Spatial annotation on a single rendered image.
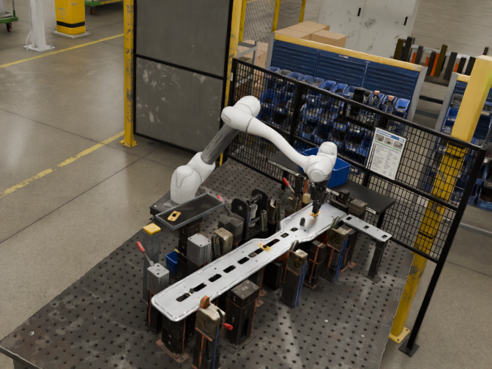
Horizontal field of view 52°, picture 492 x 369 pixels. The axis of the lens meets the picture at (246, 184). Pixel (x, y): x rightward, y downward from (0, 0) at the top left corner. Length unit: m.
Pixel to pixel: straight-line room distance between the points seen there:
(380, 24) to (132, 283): 7.36
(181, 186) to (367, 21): 6.74
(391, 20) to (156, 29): 5.03
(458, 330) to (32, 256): 3.27
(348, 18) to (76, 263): 6.82
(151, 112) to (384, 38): 5.02
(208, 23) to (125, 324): 3.15
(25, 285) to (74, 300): 1.26
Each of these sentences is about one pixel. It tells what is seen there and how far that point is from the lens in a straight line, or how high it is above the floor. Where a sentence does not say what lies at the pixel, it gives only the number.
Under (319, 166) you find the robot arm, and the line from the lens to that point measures 2.66.
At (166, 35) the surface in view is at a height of 1.33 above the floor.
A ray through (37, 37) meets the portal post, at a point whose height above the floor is 0.20.
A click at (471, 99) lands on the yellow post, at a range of 3.08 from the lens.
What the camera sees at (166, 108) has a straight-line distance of 5.51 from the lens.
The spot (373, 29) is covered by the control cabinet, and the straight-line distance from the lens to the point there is 9.44.
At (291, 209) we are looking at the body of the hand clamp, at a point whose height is 0.99.
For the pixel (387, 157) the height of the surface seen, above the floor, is 1.29.
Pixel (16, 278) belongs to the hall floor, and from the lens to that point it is 4.14.
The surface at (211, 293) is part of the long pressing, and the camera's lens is 2.41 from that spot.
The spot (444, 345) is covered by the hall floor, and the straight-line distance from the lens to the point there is 4.05.
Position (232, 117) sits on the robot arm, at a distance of 2.90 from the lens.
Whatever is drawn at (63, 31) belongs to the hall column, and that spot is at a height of 0.07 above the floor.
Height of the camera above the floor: 2.60
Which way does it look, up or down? 29 degrees down
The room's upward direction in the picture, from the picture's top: 7 degrees clockwise
